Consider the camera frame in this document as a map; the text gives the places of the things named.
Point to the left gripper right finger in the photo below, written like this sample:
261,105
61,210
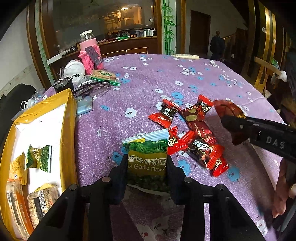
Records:
228,219

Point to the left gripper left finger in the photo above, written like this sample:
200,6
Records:
84,209

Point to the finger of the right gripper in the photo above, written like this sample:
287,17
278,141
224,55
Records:
240,128

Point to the dark red chocolate bar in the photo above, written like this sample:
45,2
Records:
225,107
194,117

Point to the red black candy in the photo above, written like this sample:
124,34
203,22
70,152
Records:
166,114
202,152

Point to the red cartoon candy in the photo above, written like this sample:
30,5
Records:
175,143
220,167

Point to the orange cracker pack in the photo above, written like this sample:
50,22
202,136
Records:
19,213

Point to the green pea snack packet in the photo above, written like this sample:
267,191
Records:
40,158

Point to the yellow sandwich cracker pack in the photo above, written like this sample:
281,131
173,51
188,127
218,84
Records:
17,169

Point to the yellow saltine cracker pack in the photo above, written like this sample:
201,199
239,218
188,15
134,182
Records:
40,201

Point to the person's right hand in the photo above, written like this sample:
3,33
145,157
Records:
283,191

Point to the dark statue figure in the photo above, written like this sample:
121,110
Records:
217,47

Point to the yellow taped white box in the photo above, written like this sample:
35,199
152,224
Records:
50,122

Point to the cream remote control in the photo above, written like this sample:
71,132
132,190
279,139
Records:
187,56

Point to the purple floral tablecloth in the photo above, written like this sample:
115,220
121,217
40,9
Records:
146,80

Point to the blue card pouch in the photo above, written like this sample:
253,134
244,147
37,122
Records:
84,104

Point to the eyeglasses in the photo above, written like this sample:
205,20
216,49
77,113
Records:
93,89

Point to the clear plastic bag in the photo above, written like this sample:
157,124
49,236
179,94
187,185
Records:
37,97

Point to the small black device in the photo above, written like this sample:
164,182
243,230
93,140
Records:
63,84

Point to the round biscuit green pack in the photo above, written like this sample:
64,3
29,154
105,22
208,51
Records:
105,76

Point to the white round lidded container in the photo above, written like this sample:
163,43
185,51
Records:
75,70

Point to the pink sleeved glass bottle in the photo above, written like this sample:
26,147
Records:
90,52

